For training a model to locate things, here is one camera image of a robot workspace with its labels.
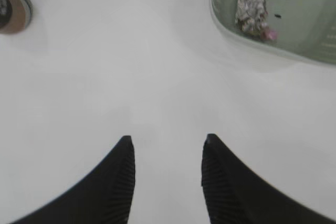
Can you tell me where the brown coffee drink bottle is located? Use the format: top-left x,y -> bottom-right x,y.
1,0 -> 33,35

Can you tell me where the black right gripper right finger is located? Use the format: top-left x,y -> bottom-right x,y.
201,133 -> 335,224

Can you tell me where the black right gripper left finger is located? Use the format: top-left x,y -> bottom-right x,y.
15,135 -> 135,223

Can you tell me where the paper with pink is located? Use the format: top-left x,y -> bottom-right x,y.
235,0 -> 278,41

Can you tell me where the grey-green woven plastic basket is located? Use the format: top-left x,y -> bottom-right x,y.
211,0 -> 335,64

